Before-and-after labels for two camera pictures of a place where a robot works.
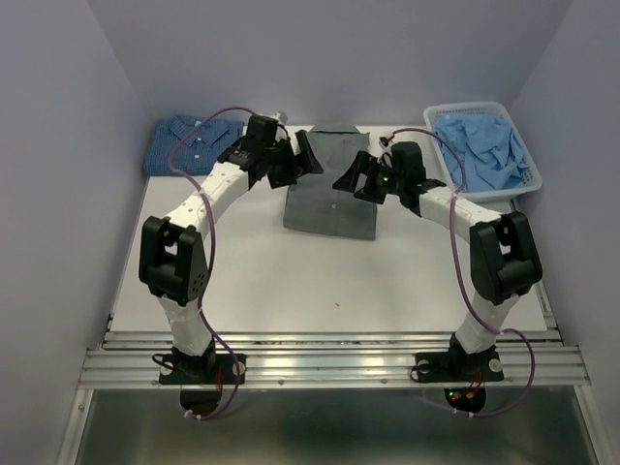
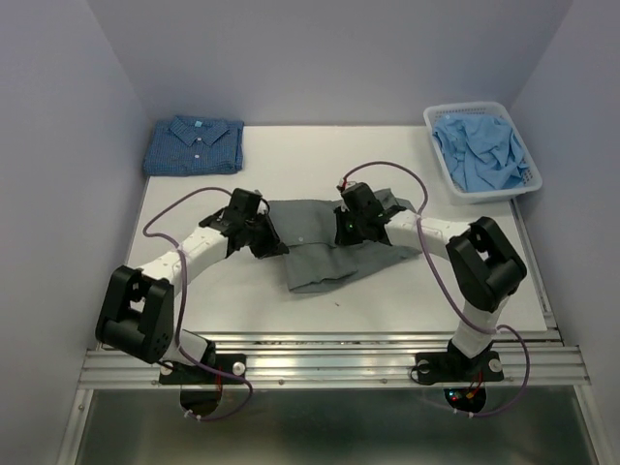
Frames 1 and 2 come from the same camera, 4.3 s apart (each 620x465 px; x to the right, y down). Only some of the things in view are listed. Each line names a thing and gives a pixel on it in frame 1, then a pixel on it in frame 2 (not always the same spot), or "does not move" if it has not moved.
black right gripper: x=361 y=163 -> x=341 y=237
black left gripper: x=299 y=166 -> x=272 y=246
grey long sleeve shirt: x=314 y=203 -> x=315 y=261
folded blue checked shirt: x=200 y=151 does not move
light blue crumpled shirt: x=492 y=153 does not move
